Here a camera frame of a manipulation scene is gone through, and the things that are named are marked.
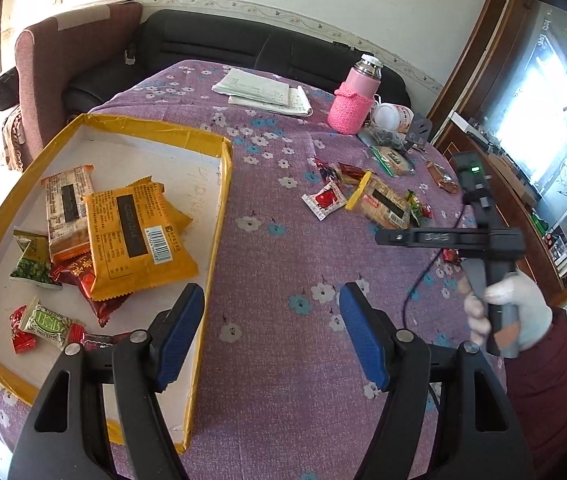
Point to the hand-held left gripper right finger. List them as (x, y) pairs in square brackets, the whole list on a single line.
[(363, 340)]

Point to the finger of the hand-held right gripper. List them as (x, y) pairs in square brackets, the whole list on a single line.
[(413, 237)]

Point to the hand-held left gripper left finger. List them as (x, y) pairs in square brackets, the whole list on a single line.
[(183, 335)]

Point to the red and black candy packet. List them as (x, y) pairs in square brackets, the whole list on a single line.
[(451, 256)]

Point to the dark red candy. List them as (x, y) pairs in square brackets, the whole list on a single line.
[(98, 342)]

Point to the large orange biscuit packet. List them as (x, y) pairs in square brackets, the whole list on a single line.
[(133, 255)]

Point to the yellow snack packet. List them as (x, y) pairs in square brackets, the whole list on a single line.
[(179, 220)]

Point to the red-brown snack packet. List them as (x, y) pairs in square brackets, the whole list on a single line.
[(81, 275)]

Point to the green and white candy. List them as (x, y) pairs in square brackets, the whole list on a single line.
[(43, 322)]

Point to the bright red candy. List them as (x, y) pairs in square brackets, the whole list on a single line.
[(23, 342)]

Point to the green pea packet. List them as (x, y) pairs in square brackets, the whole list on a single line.
[(33, 270), (416, 207)]

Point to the yellow-edged cardboard box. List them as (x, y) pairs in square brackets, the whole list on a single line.
[(163, 160)]

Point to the beige orange biscuit packet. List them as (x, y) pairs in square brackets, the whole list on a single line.
[(63, 195)]

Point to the person's right forearm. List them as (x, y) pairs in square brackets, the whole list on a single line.
[(543, 395)]

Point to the person's right hand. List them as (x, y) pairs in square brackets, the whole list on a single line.
[(531, 305)]

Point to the small red candy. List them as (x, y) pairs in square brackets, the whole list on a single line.
[(427, 211)]

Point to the long beige cracker packet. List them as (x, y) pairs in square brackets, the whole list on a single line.
[(383, 205)]

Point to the brown snack packet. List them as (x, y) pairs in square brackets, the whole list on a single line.
[(443, 180)]

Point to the round rice cracker packet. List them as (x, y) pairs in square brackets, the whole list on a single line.
[(393, 160)]

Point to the dark red candy packet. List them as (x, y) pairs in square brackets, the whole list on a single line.
[(352, 174)]

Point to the white and red candy packet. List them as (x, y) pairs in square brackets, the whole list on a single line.
[(324, 200)]

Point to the clear plastic bag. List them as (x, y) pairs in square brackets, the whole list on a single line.
[(383, 136)]

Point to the black phone stand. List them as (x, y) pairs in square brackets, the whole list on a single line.
[(419, 130)]

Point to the red and blue candy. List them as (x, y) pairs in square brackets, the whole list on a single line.
[(327, 171)]

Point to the purple floral tablecloth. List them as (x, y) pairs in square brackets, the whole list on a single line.
[(273, 270)]

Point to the white jar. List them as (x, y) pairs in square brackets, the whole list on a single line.
[(388, 116)]

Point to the pink knit-sleeved thermos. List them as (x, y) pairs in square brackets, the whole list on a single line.
[(351, 105)]

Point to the white paper stack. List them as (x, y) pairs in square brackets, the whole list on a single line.
[(258, 87)]

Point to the black leather sofa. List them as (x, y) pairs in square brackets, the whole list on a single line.
[(243, 42)]

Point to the maroon armchair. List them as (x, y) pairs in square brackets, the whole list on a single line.
[(63, 60)]

